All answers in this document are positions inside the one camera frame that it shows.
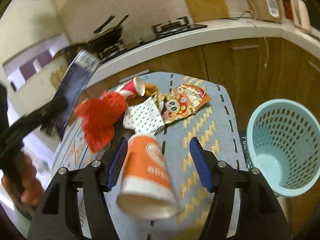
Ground red plastic bag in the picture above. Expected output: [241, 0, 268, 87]
[74, 91, 127, 153]

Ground orange paper cup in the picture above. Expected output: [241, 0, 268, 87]
[116, 134, 178, 220]

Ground white polka dot paper bag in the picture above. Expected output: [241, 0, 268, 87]
[123, 97, 164, 135]

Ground red white paper cup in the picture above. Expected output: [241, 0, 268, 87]
[115, 76, 145, 99]

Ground orange panda snack bag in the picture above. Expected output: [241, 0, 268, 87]
[153, 84, 211, 125]

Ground light blue perforated trash basket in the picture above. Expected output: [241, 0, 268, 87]
[246, 99, 319, 198]

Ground white kitchen counter with cabinets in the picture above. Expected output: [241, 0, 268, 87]
[85, 20, 319, 129]

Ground left hand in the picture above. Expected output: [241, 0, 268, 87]
[2, 154, 44, 209]

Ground orange peel pieces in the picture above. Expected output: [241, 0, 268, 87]
[126, 82, 158, 106]

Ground black gas stove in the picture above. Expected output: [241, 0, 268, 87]
[97, 16, 208, 62]

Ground pink electric kettle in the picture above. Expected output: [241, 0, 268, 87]
[290, 0, 311, 33]

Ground brown rice cooker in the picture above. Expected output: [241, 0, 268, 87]
[246, 0, 282, 23]

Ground black wok with handle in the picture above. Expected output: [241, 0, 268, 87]
[86, 15, 129, 53]

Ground white power cable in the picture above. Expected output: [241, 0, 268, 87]
[227, 0, 270, 68]

